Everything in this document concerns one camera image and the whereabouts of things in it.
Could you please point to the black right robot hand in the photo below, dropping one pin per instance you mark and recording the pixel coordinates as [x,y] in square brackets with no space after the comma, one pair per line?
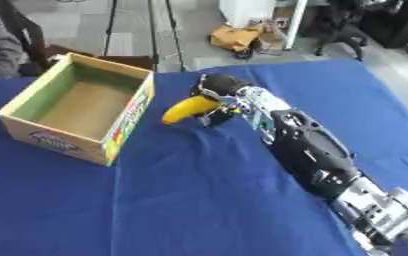
[222,85]

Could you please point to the yellow toy banana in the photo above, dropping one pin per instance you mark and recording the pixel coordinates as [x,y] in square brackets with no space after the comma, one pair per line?
[189,107]

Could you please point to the silver and black right robot arm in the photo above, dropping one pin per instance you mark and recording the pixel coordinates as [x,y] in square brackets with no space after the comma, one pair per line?
[309,150]

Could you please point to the tan cardboard box green inside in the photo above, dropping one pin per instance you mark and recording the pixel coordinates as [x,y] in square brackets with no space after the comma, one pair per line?
[79,110]

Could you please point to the yellow bag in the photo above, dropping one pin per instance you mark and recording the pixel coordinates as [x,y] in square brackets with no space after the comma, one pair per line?
[234,37]

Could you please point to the white cabinet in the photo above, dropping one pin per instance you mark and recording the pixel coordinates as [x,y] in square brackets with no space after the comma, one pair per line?
[245,11]

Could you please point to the black tripod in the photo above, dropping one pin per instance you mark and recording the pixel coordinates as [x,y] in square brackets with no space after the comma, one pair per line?
[152,33]

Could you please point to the white pole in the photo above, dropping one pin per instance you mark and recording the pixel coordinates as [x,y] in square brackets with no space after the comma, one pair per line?
[296,23]

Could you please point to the dark brown wooden seat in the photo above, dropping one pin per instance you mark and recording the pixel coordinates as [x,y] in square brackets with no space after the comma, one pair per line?
[126,60]

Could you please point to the black office chair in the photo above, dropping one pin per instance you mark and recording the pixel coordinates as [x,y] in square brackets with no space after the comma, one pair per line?
[341,30]

